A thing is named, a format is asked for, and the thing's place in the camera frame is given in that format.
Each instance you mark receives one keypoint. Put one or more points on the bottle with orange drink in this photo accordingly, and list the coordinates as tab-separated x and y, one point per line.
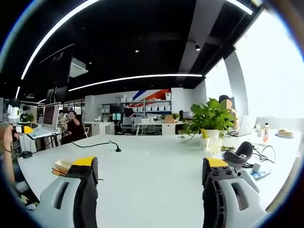
265	133

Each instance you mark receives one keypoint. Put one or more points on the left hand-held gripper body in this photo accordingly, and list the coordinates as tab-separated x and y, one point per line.
13	113

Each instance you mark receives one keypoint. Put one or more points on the silver laptop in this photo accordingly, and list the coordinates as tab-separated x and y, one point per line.
244	127

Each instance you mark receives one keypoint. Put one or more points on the yellow and blue book stack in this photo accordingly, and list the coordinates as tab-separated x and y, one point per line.
285	134

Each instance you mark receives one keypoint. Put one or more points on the orange wooden utensil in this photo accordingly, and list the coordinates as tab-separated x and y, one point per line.
59	171

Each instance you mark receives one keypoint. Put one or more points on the yellow and white cup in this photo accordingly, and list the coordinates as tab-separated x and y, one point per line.
204	142

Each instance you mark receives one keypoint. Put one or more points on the computer monitor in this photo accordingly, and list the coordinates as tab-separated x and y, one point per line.
51	116

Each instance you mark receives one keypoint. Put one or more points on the white plant pot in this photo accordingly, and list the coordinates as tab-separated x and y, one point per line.
213	137

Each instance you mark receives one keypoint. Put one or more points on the green potted plant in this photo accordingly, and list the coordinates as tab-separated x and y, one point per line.
210	116

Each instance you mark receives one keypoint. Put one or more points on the black and grey headset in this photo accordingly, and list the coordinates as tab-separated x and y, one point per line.
238	154

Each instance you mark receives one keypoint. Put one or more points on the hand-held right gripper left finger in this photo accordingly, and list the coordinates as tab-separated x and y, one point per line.
83	204

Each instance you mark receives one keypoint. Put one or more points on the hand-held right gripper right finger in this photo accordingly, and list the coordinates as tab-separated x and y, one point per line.
215	204

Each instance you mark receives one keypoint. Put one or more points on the shelf with white boxes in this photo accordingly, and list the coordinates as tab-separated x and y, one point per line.
147	107

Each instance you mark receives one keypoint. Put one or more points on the white mug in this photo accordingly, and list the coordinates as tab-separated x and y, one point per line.
259	132

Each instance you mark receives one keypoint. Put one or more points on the blue and white packet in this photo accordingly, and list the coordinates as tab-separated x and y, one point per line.
260	173

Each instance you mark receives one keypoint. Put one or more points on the ceiling air conditioner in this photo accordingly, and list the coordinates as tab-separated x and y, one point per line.
78	67

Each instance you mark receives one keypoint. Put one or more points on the black ceiling spotlight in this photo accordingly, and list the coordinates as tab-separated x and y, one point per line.
197	47

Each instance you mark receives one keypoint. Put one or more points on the black desk device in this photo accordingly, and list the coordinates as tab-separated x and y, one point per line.
26	154

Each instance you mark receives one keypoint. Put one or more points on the person's left hand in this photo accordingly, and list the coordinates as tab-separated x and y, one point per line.
9	137

